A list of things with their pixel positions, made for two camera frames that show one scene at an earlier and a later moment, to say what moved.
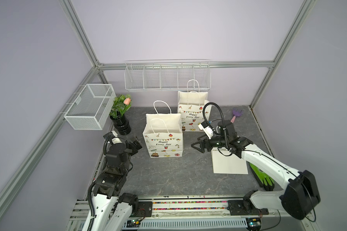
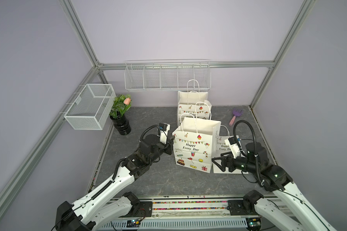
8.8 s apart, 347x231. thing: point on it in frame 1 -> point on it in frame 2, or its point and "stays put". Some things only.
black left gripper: x=134 y=149 -> x=169 y=142
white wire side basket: x=91 y=109 stays put
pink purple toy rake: x=236 y=112 stays put
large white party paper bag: x=225 y=161 stays put
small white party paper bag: x=163 y=132 -> x=195 y=140
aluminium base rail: x=191 y=213 stays put
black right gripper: x=205 y=139 -> x=229 y=158
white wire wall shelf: x=167 y=74 stays put
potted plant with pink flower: x=121 y=104 stays put
